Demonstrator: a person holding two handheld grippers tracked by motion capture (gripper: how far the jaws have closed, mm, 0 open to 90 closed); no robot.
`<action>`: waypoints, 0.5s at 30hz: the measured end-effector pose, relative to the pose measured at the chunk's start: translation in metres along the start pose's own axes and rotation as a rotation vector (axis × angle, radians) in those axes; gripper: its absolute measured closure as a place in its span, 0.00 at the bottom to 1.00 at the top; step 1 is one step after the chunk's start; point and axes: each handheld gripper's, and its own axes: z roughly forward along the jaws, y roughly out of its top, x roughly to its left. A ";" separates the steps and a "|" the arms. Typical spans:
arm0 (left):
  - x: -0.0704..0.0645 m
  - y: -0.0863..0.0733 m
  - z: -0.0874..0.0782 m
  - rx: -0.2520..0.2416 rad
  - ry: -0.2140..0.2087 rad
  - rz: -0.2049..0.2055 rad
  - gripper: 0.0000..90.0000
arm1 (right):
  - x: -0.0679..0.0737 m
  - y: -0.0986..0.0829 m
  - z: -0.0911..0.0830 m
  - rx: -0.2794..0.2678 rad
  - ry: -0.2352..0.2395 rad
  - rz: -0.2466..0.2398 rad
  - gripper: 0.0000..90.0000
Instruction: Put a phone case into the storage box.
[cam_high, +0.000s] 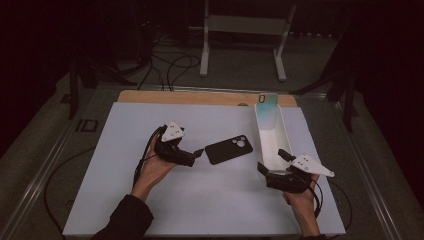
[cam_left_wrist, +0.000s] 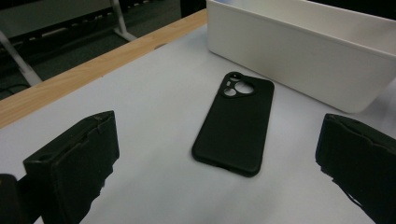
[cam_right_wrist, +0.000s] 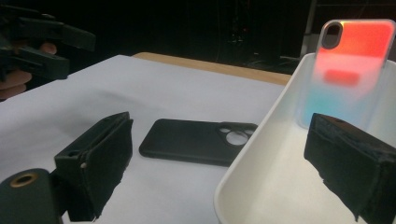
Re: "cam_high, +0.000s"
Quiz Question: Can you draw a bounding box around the black phone case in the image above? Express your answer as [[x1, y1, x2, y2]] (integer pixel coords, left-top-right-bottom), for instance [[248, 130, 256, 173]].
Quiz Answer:
[[204, 134, 254, 166]]

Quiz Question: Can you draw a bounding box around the white table mat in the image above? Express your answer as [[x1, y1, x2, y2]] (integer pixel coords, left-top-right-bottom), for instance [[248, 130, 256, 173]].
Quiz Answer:
[[62, 101, 347, 238]]

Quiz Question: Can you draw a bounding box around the looped black floor cable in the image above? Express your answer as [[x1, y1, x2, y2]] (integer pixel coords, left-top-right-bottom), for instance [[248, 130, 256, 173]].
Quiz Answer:
[[165, 53, 202, 92]]

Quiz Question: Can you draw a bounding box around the person's right hand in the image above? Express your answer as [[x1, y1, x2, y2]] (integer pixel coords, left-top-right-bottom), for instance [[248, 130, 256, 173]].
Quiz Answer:
[[282, 175, 321, 219]]

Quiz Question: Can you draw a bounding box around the long white plastic bin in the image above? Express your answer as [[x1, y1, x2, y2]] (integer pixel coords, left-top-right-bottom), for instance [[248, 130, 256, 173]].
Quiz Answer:
[[253, 102, 294, 176]]

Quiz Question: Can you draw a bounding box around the person's left hand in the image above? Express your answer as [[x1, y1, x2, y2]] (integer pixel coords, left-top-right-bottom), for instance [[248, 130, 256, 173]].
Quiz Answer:
[[130, 133, 178, 202]]

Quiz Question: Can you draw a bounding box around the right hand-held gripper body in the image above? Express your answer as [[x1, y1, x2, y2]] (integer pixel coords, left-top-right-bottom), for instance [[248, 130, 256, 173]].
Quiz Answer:
[[265, 154, 336, 195]]

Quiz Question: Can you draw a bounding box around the white metal stand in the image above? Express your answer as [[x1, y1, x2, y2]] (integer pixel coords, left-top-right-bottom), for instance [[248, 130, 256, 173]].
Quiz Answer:
[[199, 0, 298, 83]]

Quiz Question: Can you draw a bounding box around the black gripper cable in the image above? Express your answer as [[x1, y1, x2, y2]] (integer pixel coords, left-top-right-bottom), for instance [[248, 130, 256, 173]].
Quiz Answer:
[[309, 178, 326, 219], [132, 125, 168, 188]]

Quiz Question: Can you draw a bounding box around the metal rail frame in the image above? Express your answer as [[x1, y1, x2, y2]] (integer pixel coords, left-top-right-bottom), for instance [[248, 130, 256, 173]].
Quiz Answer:
[[0, 83, 403, 240]]

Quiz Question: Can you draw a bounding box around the black square frame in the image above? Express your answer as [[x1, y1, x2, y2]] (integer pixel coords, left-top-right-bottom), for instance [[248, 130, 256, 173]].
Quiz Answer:
[[75, 118, 100, 133]]

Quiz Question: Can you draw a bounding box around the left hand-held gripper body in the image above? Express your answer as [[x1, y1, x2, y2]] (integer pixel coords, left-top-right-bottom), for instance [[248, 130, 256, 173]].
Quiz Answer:
[[153, 121, 198, 168]]

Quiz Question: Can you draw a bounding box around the iridescent phone case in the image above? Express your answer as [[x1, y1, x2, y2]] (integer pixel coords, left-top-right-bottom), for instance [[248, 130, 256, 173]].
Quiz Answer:
[[257, 93, 279, 130]]

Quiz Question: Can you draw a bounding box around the black tripod stand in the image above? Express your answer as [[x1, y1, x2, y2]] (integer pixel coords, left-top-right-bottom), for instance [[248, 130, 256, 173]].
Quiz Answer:
[[68, 59, 138, 120], [289, 71, 360, 134]]

